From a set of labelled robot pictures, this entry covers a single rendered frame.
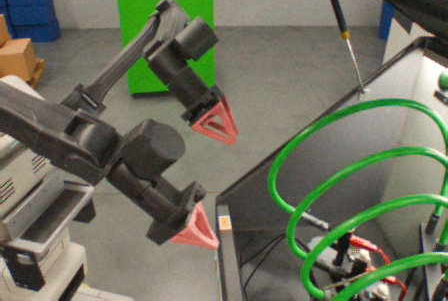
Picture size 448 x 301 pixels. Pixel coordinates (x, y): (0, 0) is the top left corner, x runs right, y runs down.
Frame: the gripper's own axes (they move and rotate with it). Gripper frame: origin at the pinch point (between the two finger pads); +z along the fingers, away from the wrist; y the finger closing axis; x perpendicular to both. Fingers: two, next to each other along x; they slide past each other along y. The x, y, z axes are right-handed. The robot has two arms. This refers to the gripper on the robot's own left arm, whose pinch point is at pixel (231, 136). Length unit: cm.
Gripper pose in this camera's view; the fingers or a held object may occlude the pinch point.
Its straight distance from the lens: 66.6
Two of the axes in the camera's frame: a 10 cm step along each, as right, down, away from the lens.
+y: 1.1, -2.7, 9.6
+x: -7.4, 6.2, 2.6
